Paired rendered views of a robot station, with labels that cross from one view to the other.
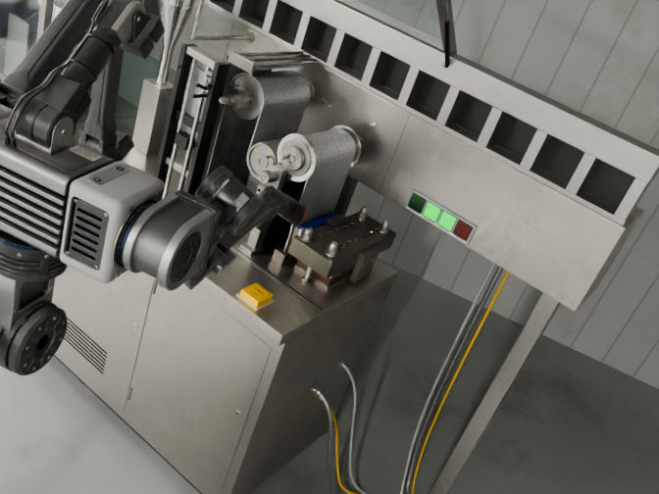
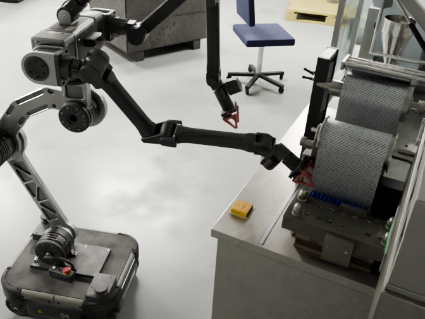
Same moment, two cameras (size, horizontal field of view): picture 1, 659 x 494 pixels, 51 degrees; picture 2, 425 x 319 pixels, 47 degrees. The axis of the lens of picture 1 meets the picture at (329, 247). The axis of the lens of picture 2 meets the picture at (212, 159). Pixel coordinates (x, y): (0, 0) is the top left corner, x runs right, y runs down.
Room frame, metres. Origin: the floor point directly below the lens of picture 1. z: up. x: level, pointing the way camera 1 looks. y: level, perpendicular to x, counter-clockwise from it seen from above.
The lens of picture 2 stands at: (1.50, -1.41, 2.14)
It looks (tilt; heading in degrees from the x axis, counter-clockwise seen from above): 32 degrees down; 88
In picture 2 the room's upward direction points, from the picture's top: 4 degrees clockwise
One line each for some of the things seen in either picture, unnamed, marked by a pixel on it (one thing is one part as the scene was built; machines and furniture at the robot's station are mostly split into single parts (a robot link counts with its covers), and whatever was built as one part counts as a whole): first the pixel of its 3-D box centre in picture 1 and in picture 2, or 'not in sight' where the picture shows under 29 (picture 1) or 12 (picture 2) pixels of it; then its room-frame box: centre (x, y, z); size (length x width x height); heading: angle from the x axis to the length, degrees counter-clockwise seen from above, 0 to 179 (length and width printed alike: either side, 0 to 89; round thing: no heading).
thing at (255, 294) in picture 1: (256, 295); (241, 208); (1.69, 0.15, 0.91); 0.07 x 0.07 x 0.02; 63
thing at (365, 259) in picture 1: (365, 264); (337, 250); (2.01, -0.13, 0.96); 0.10 x 0.03 x 0.11; 153
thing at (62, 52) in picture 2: (199, 222); (71, 68); (1.05, 0.23, 1.45); 0.09 x 0.08 x 0.12; 80
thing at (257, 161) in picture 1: (285, 156); not in sight; (2.14, 0.24, 1.17); 0.26 x 0.12 x 0.12; 153
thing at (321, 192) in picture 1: (320, 198); (343, 181); (2.05, 0.08, 1.11); 0.23 x 0.01 x 0.18; 153
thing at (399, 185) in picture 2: (294, 210); (355, 195); (2.14, 0.16, 1.00); 0.33 x 0.07 x 0.20; 153
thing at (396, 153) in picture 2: not in sight; (403, 156); (2.24, 0.06, 1.25); 0.07 x 0.04 x 0.04; 153
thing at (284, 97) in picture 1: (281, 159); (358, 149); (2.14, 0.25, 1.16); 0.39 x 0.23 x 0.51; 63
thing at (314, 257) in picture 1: (344, 242); (341, 226); (2.04, -0.04, 1.00); 0.40 x 0.16 x 0.06; 153
